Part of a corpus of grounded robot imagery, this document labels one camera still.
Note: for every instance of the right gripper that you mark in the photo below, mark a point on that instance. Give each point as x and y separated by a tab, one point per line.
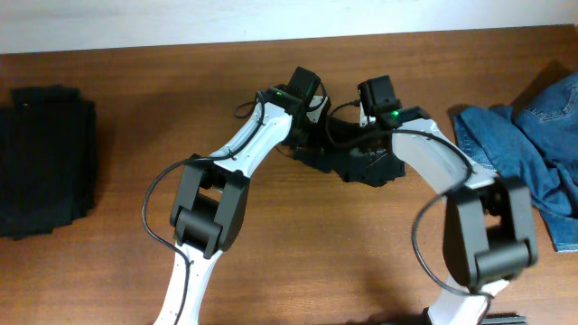
377	153

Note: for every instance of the blue denim jeans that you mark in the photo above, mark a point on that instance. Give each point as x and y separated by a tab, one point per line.
538	144

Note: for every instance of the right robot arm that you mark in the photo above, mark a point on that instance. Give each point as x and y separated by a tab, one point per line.
489	236

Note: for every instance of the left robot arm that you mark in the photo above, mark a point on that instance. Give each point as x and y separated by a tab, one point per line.
210	203

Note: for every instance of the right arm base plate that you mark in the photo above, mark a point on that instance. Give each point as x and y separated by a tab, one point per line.
505	320

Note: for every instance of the black t-shirt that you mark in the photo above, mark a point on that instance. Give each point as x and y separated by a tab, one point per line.
368	163

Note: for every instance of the black fabric storage container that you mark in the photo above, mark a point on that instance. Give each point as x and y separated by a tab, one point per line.
49	160

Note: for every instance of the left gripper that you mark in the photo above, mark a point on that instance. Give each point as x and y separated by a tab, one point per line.
313	159

